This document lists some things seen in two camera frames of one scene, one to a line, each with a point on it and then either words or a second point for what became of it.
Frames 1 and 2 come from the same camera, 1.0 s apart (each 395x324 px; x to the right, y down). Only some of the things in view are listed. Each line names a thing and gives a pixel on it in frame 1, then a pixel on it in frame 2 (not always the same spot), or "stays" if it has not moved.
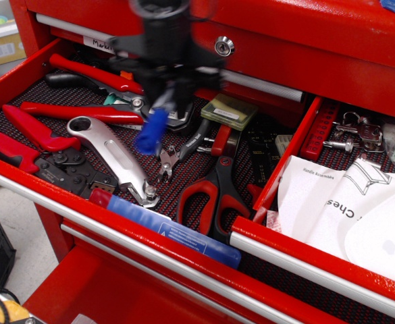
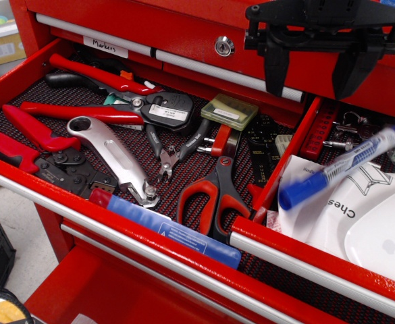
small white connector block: (281, 142) stays
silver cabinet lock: (224, 46) stays
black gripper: (167, 53) → (275, 25)
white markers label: (101, 44) stays
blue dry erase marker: (148, 140) → (339, 164)
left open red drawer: (69, 130) stays
